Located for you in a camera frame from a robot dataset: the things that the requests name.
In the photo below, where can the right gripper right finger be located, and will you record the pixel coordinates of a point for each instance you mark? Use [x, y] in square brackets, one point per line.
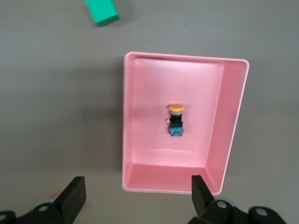
[202, 200]

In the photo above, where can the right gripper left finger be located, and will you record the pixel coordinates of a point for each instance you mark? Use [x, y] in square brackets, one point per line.
[72, 198]

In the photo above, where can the orange push button switch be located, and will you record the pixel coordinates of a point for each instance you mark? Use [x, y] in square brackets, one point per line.
[176, 120]

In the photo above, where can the pink cube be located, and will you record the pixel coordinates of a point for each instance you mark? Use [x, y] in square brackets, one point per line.
[58, 194]

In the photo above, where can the pink plastic bin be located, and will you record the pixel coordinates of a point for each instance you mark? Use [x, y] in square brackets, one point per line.
[187, 81]

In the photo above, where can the green cube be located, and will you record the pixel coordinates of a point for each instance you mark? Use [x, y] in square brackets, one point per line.
[102, 11]

